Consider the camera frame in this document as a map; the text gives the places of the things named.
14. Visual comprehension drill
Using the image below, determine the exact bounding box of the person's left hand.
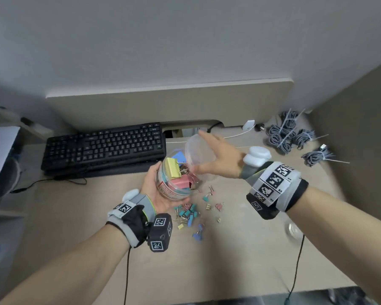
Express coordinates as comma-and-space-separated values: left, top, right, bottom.
139, 162, 192, 216

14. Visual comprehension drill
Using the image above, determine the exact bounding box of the person's right hand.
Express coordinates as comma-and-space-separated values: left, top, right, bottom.
190, 130, 246, 180

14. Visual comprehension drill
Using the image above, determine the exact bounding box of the clear plastic jar lid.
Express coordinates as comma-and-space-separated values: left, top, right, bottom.
184, 133, 217, 172

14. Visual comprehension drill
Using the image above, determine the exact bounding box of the clear plastic jar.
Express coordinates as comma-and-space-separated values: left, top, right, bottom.
155, 148, 200, 201

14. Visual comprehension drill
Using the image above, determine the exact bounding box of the person's right forearm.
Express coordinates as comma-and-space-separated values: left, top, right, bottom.
286, 187, 381, 305

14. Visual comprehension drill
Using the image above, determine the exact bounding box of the person's left forearm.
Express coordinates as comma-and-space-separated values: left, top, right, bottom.
0, 224, 131, 305

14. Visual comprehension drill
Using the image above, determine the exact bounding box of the large yellow binder clip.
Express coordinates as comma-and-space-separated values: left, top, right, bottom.
163, 157, 180, 180

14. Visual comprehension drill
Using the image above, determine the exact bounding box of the large pink binder clip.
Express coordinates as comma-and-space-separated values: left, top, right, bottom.
168, 175, 193, 190

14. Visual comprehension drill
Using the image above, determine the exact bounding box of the pile of small binder clips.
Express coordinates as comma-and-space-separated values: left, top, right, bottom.
173, 185, 226, 242

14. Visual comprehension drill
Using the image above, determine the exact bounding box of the grey black left wrist band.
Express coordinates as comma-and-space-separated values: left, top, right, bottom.
106, 193, 157, 249

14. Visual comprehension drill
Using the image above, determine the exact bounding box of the white right wrist puck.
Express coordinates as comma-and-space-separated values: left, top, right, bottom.
243, 146, 272, 167

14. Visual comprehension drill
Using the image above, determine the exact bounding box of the black computer keyboard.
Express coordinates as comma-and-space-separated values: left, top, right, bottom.
40, 122, 167, 179

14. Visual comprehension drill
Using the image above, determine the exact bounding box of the beige desk divider panel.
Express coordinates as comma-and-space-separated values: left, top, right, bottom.
46, 77, 294, 132

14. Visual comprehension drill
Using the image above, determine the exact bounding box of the marker-tagged right wrist band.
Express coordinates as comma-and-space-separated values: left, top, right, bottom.
240, 161, 309, 220

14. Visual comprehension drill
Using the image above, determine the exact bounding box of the clear round plastic piece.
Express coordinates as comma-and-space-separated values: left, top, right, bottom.
284, 218, 304, 242

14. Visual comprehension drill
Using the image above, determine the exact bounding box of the beige side partition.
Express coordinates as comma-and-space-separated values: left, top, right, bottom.
307, 56, 381, 228

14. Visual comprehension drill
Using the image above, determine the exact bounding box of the black thick cable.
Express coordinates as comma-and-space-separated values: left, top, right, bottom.
206, 121, 225, 134

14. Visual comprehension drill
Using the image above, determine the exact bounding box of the white thin cable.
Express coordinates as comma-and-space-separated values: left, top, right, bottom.
223, 126, 255, 139

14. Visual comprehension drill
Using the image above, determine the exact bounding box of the large grey cable bundle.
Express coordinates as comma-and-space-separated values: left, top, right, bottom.
266, 108, 306, 155

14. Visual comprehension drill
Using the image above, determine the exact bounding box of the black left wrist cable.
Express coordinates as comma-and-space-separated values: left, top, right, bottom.
123, 247, 131, 305

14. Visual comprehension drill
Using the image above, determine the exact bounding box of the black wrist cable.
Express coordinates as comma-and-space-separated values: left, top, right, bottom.
285, 234, 306, 305
123, 247, 131, 305

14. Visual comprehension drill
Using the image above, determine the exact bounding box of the small grey cable bundle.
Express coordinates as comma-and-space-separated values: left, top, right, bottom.
292, 129, 329, 150

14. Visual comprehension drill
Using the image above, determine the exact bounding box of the black keyboard cable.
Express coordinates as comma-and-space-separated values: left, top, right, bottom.
10, 175, 88, 194

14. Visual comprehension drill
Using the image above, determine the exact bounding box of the grey cable bundle white plug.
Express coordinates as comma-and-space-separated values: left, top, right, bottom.
301, 144, 350, 168

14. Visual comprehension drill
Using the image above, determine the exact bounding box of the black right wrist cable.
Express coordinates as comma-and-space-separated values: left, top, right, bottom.
285, 234, 306, 305

